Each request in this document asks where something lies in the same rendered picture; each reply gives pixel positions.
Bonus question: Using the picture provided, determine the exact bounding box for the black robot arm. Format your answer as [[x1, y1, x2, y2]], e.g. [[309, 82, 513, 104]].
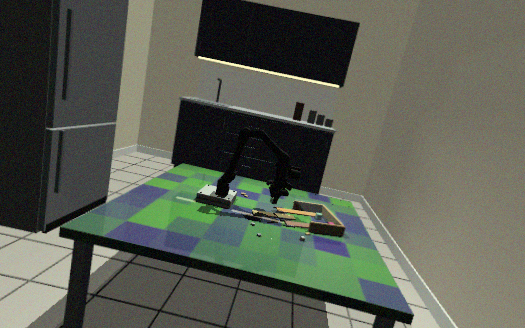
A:
[[215, 127, 301, 196]]

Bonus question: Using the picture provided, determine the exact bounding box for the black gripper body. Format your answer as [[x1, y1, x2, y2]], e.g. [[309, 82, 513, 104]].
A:
[[266, 175, 289, 196]]

